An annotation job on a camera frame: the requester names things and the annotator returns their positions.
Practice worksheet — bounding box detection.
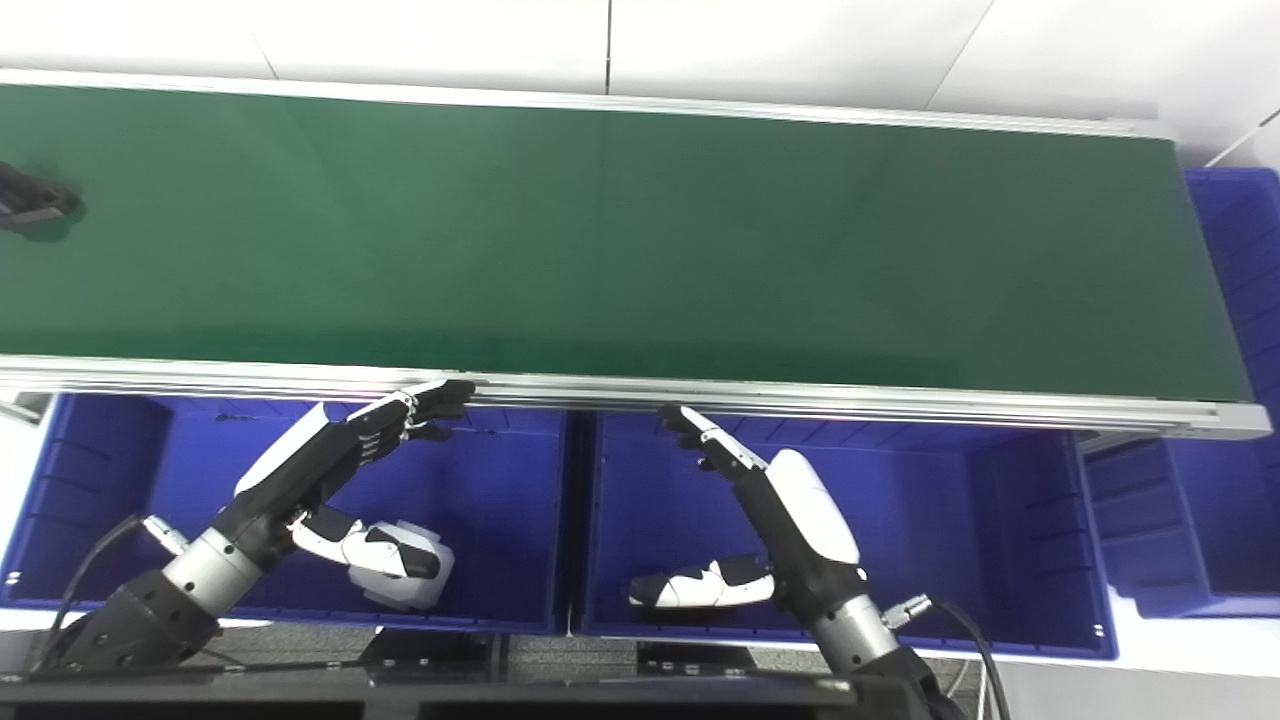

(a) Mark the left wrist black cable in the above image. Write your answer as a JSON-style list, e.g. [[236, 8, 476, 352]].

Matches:
[[28, 513, 193, 677]]

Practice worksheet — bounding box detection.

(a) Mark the black robot torso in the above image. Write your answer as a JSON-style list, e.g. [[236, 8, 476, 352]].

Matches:
[[0, 628, 863, 720]]

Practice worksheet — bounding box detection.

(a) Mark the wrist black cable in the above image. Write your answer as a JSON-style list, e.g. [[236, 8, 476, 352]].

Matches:
[[28, 513, 193, 677], [880, 592, 1013, 720]]

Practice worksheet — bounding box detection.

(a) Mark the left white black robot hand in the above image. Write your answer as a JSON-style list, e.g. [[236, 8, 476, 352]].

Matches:
[[213, 378, 477, 613]]

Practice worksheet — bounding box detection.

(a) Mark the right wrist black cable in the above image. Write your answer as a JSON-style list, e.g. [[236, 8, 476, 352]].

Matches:
[[880, 592, 1013, 720]]

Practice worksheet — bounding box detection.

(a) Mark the blue plastic bin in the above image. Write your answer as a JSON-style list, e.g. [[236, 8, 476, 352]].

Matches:
[[1083, 166, 1280, 620], [0, 392, 578, 637], [573, 408, 1120, 662]]

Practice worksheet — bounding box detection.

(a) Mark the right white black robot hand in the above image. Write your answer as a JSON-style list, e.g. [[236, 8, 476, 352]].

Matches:
[[628, 403, 870, 617]]

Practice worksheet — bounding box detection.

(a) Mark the green conveyor belt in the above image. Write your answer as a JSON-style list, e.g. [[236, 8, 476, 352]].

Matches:
[[0, 83, 1254, 404], [0, 68, 1273, 442]]

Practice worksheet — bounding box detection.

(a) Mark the black flanged metal part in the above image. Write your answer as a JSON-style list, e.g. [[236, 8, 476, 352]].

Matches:
[[0, 163, 84, 237]]

